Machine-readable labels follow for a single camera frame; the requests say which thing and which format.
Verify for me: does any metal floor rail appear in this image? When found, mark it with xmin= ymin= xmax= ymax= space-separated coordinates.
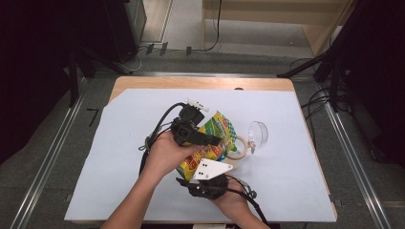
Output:
xmin=95 ymin=71 xmax=320 ymax=79
xmin=317 ymin=83 xmax=394 ymax=229
xmin=9 ymin=94 xmax=86 ymax=229

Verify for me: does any white floor cable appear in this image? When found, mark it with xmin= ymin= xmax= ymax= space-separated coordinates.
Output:
xmin=125 ymin=47 xmax=143 ymax=73

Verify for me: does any black cabinet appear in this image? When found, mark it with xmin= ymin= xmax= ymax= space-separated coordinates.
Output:
xmin=103 ymin=0 xmax=148 ymax=63

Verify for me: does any white table mat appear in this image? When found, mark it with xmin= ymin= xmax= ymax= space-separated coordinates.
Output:
xmin=64 ymin=88 xmax=338 ymax=223

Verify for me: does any black curtain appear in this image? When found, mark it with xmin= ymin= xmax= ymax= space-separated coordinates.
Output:
xmin=330 ymin=0 xmax=405 ymax=169
xmin=0 ymin=0 xmax=108 ymax=165

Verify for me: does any hand-held gripper black cable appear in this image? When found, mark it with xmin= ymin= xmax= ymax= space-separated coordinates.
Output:
xmin=138 ymin=101 xmax=187 ymax=177
xmin=226 ymin=175 xmax=270 ymax=225

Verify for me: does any glass pitcher with beige handle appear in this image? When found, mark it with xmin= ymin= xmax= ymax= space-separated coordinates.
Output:
xmin=223 ymin=120 xmax=269 ymax=168

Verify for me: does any person's left hand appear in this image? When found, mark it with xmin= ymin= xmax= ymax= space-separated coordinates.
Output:
xmin=142 ymin=130 xmax=205 ymax=186

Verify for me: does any black floor cable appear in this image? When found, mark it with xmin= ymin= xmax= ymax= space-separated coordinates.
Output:
xmin=300 ymin=87 xmax=334 ymax=143

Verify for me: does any yellow green refill pouch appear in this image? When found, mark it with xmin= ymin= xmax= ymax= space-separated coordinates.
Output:
xmin=176 ymin=110 xmax=239 ymax=182

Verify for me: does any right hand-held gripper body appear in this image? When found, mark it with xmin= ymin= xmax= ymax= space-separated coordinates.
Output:
xmin=186 ymin=157 xmax=234 ymax=201

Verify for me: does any person's right hand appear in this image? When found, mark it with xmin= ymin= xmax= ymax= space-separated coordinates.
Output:
xmin=211 ymin=182 xmax=253 ymax=221

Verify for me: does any left hand-held gripper black cable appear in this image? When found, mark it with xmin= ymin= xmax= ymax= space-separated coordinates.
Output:
xmin=138 ymin=101 xmax=187 ymax=177

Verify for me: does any thin black hanging cable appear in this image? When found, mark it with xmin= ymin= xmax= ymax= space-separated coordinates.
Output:
xmin=203 ymin=0 xmax=224 ymax=52

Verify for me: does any black metal stand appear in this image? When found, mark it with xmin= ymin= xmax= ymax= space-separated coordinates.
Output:
xmin=275 ymin=0 xmax=361 ymax=113
xmin=65 ymin=47 xmax=134 ymax=108

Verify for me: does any right hand-held gripper black cable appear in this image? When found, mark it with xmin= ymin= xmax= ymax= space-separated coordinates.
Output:
xmin=226 ymin=175 xmax=270 ymax=225

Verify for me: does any light wooden shelf unit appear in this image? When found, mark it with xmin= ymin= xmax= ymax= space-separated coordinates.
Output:
xmin=201 ymin=0 xmax=356 ymax=58

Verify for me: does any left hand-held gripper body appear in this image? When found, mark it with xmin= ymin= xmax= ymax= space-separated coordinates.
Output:
xmin=170 ymin=97 xmax=212 ymax=148

